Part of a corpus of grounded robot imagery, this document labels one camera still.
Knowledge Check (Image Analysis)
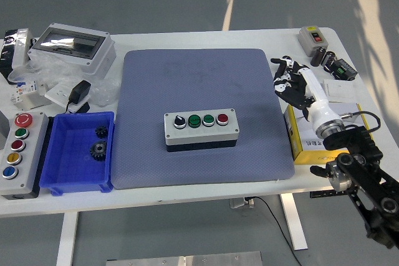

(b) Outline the white table leg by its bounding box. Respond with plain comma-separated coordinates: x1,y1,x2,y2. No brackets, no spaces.
55,212,79,266
279,193,309,251

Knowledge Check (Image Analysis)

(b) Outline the blue plastic bin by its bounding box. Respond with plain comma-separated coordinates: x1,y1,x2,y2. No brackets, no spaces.
39,111,115,197

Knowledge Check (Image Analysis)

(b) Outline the silver metal plate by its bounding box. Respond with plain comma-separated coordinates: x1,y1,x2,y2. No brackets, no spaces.
105,250,263,266

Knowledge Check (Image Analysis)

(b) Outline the white and black device box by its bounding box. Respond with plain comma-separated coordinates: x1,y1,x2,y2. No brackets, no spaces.
0,28,37,77

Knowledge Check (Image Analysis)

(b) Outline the grey metal box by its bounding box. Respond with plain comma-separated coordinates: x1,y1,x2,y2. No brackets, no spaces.
0,113,10,151

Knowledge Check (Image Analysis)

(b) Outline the black module with green terminal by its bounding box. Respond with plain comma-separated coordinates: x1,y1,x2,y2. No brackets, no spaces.
330,58,358,82

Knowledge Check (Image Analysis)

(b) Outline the grey-blue table mat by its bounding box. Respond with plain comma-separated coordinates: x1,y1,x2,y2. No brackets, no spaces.
111,48,296,190

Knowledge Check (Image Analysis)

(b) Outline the white enclosure with clear lid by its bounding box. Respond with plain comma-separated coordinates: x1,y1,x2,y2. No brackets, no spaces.
27,22,117,77

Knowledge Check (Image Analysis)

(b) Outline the grey under-table bracket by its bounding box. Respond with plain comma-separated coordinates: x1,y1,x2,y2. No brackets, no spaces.
229,197,255,209

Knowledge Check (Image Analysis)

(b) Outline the black cylindrical capacitor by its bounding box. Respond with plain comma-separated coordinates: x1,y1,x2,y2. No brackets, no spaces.
310,46,327,67
320,50,337,72

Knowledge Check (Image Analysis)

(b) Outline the white circuit breaker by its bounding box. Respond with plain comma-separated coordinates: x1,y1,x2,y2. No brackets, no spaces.
8,78,52,110

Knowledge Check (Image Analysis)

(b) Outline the white wall switch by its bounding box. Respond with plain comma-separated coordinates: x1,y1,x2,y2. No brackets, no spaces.
322,78,357,103

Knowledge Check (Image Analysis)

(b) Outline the large black bevel gear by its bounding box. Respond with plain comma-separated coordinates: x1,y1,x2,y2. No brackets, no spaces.
89,141,108,163

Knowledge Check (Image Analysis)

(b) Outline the clear plastic bag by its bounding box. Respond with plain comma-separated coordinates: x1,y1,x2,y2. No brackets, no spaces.
7,52,121,108

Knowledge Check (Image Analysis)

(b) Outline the black cable under table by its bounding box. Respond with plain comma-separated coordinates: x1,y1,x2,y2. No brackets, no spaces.
249,196,303,266

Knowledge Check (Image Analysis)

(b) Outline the black table control panel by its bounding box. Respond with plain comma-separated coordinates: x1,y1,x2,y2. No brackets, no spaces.
309,188,337,199

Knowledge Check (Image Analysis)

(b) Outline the five-button grey control box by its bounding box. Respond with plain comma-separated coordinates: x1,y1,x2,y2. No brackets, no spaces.
0,111,50,201

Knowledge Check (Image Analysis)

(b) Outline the black power adapter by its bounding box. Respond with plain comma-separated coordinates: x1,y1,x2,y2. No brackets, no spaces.
64,80,92,114

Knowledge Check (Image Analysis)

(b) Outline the grey two-button switch box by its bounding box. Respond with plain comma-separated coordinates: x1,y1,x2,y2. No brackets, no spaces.
297,26,328,58

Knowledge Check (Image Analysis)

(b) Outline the four-button grey control box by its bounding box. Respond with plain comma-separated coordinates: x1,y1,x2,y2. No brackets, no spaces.
163,108,240,154

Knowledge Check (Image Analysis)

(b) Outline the yellow and white cardboard box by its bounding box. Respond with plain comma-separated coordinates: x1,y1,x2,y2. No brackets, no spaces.
283,102,375,166

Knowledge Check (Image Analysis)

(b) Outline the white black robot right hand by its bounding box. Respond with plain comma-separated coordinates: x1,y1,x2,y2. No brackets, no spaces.
270,56,342,136

